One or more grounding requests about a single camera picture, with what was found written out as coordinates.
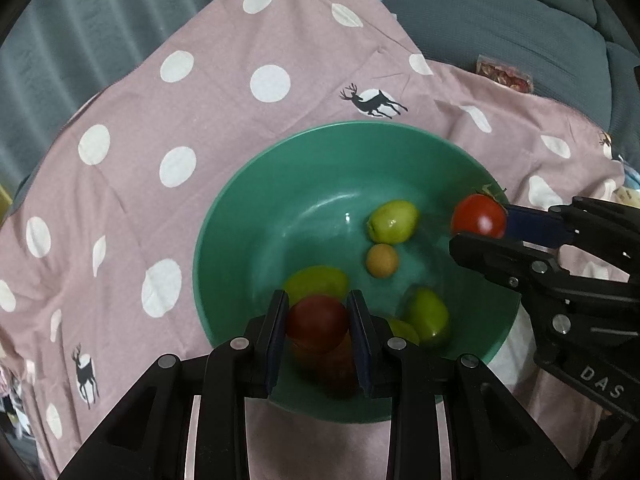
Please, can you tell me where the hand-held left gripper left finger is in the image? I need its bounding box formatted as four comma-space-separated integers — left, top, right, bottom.
57, 289, 291, 480

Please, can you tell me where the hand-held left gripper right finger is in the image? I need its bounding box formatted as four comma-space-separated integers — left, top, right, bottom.
346, 289, 583, 480

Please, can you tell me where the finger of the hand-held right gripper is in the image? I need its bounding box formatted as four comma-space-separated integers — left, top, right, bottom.
504, 196, 640, 281
448, 231, 571, 306

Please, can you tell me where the dark red tomato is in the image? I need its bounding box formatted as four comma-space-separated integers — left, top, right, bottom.
286, 296, 349, 352

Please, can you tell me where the bright red tomato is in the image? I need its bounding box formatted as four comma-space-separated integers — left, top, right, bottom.
451, 185, 508, 239

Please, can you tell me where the green mango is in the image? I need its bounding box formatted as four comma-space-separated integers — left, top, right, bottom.
385, 317, 421, 346
368, 200, 420, 244
402, 287, 449, 343
283, 266, 349, 306

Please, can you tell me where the green plastic basin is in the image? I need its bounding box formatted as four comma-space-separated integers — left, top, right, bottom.
192, 121, 522, 423

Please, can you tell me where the small round brown pear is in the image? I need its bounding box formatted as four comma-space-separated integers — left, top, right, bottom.
366, 244, 400, 278

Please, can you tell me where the clear snack packet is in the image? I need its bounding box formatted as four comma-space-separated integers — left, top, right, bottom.
475, 55, 535, 93

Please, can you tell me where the grey sofa cushion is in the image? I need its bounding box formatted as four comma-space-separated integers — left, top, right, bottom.
380, 0, 640, 136

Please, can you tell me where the pink dotted deer blanket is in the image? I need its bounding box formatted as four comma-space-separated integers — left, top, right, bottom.
0, 0, 640, 480

